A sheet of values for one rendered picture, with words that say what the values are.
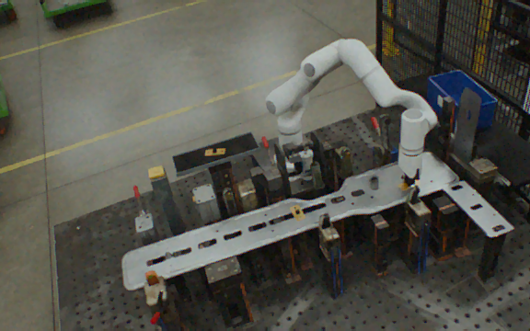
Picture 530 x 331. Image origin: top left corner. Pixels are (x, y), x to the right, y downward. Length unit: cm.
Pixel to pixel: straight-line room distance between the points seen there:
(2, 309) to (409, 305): 255
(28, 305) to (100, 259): 112
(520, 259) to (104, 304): 176
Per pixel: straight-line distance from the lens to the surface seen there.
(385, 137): 205
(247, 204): 193
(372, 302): 198
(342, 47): 184
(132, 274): 187
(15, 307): 350
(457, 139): 211
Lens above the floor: 234
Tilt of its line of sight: 39 degrees down
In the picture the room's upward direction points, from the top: 11 degrees counter-clockwise
